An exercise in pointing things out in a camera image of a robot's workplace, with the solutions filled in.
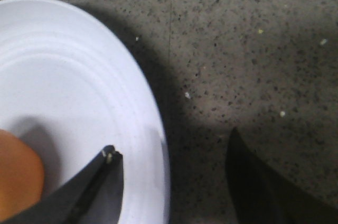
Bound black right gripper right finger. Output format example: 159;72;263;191
225;128;337;223

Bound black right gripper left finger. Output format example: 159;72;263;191
4;145;124;223

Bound orange fruit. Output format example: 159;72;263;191
1;130;44;221

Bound light blue plate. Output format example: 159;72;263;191
1;0;170;223

